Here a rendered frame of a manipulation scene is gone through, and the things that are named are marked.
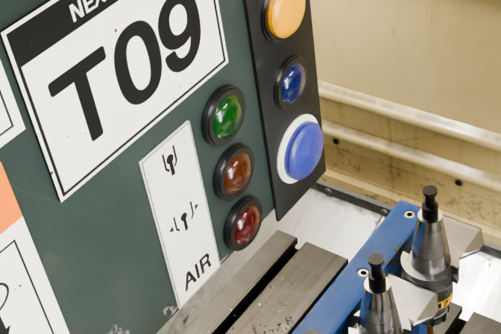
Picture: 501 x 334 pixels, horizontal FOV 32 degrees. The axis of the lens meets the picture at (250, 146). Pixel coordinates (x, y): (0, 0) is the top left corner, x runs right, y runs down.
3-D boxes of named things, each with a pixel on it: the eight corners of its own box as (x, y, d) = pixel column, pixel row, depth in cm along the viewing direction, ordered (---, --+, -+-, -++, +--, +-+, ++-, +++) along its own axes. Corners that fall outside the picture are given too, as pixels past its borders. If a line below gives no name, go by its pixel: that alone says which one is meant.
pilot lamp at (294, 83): (312, 92, 42) (308, 53, 40) (285, 116, 40) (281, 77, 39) (301, 88, 42) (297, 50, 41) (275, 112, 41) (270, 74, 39)
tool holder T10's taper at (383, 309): (365, 307, 90) (362, 262, 86) (407, 317, 89) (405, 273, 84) (351, 339, 87) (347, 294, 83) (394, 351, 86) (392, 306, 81)
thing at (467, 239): (490, 235, 98) (491, 229, 98) (470, 265, 95) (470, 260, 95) (435, 215, 102) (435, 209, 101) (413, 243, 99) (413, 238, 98)
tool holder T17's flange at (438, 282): (426, 246, 99) (426, 231, 98) (470, 272, 95) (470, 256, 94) (390, 277, 96) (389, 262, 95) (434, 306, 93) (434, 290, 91)
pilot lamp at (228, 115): (250, 124, 38) (243, 83, 37) (219, 153, 37) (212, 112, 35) (238, 121, 38) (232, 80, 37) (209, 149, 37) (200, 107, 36)
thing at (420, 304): (447, 299, 92) (447, 294, 91) (423, 334, 89) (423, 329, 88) (388, 275, 96) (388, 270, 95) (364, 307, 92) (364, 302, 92)
